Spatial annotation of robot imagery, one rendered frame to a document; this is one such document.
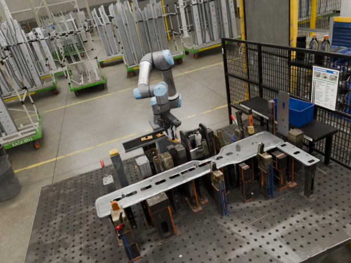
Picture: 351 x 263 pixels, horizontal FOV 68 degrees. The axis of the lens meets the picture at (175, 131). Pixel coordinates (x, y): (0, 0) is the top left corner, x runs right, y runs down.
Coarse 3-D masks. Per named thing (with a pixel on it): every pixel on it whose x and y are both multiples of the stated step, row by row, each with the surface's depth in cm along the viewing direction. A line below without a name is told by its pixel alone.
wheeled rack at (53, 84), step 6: (24, 36) 792; (0, 42) 776; (24, 42) 735; (0, 48) 731; (42, 48) 821; (42, 54) 746; (42, 60) 832; (48, 60) 833; (6, 78) 814; (54, 78) 843; (48, 84) 809; (54, 84) 787; (24, 90) 793; (30, 90) 778; (36, 90) 780; (42, 90) 780; (54, 90) 801; (12, 96) 767
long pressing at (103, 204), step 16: (240, 144) 197; (256, 144) 193; (272, 144) 189; (192, 160) 189; (208, 160) 186; (224, 160) 183; (240, 160) 180; (160, 176) 180; (192, 176) 174; (112, 192) 174; (128, 192) 172; (144, 192) 169; (96, 208) 165
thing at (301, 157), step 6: (282, 144) 187; (288, 144) 186; (282, 150) 181; (288, 150) 179; (294, 150) 178; (300, 150) 177; (294, 156) 173; (300, 156) 172; (306, 156) 170; (312, 156) 169; (300, 162) 168; (306, 162) 165; (312, 162) 164
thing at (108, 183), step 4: (108, 176) 181; (104, 180) 178; (108, 180) 178; (112, 180) 177; (104, 184) 174; (108, 184) 175; (112, 184) 176; (108, 188) 176; (112, 188) 178; (108, 192) 177; (112, 200) 182; (116, 200) 183
